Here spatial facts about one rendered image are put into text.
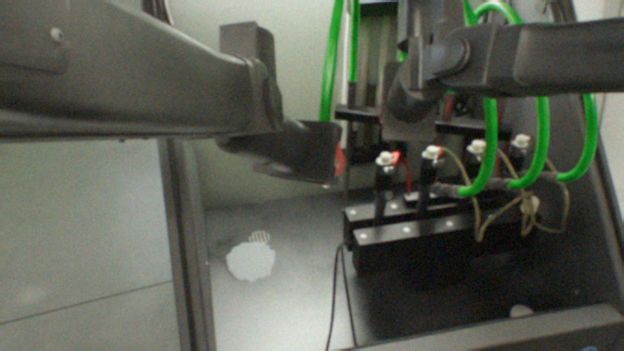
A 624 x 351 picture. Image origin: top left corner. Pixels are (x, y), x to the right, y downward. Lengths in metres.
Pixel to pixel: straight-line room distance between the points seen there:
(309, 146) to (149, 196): 2.13
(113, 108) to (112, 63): 0.02
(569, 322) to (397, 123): 0.42
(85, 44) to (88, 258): 2.24
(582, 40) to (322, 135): 0.26
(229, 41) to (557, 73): 0.29
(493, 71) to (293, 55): 0.59
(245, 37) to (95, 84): 0.33
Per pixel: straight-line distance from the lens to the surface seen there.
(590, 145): 0.82
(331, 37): 0.62
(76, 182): 2.87
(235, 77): 0.36
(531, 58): 0.49
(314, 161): 0.56
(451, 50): 0.52
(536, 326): 0.89
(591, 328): 0.92
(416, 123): 0.67
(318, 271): 1.05
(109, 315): 2.17
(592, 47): 0.47
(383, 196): 0.87
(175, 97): 0.25
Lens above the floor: 1.60
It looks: 37 degrees down
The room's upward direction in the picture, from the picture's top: straight up
